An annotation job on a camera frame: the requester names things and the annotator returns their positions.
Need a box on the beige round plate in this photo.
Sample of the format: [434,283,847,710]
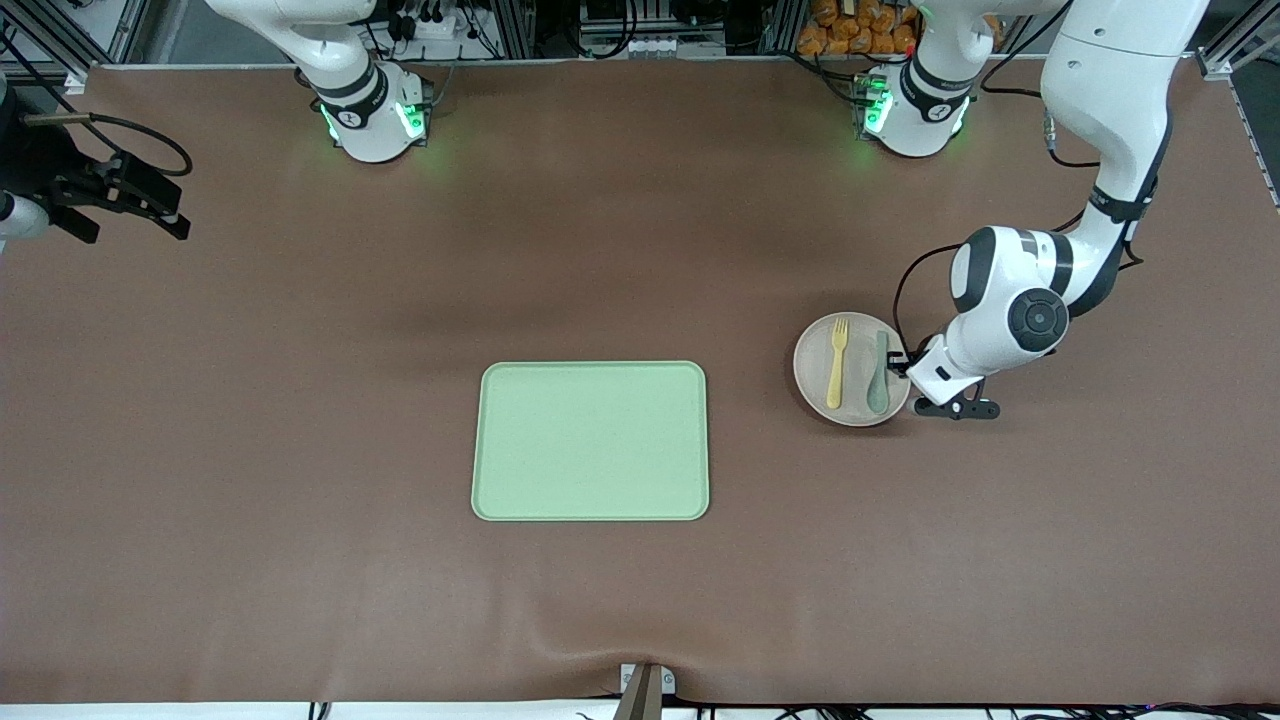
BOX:
[793,312,912,428]

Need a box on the yellow plastic fork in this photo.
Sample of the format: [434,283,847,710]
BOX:
[826,318,851,411]

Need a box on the green plastic spoon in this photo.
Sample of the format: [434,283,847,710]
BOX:
[867,331,891,416]

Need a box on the brown table cover mat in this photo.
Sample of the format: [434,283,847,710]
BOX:
[0,58,1280,707]

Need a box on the light green rectangular tray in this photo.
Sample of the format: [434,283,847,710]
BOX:
[471,361,710,522]

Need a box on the white power strip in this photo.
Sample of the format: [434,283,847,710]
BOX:
[395,0,471,41]

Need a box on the pile of orange items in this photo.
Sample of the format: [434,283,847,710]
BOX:
[797,0,919,56]

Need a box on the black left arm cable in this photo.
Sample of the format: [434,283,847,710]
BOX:
[893,0,1146,363]

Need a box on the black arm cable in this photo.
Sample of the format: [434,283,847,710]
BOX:
[893,0,1146,363]
[25,112,193,179]

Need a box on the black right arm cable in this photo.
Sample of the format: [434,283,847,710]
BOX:
[25,112,193,179]

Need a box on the aluminium frame profile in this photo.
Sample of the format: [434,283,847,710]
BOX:
[0,0,151,91]
[1200,0,1280,81]

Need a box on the aluminium frame post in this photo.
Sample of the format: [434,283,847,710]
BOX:
[765,0,806,56]
[490,0,536,59]

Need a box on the metal table edge bracket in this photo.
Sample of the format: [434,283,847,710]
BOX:
[615,662,677,720]

